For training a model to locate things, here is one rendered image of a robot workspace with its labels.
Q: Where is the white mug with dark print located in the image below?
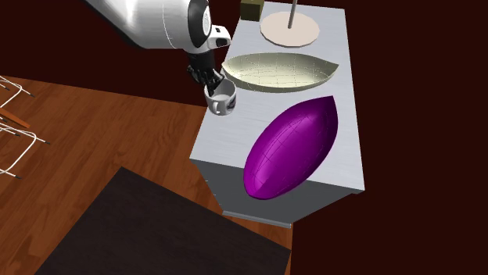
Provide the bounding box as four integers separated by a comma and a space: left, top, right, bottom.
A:
203, 78, 238, 116

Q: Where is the olive green box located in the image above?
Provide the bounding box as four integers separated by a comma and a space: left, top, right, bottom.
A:
239, 0, 266, 22

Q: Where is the cream leaf-shaped bowl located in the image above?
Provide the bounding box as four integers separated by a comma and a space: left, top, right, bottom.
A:
221, 52, 340, 94

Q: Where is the lamp with round beige base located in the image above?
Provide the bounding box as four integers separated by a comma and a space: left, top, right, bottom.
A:
260, 0, 321, 48

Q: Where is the purple leaf-shaped bowl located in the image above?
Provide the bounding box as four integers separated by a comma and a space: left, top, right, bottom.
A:
242, 95, 339, 201

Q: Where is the grey chest of drawers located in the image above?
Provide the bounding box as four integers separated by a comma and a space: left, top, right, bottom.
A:
189, 1, 366, 230

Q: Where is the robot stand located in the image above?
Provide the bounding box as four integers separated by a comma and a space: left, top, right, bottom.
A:
34, 166, 292, 275

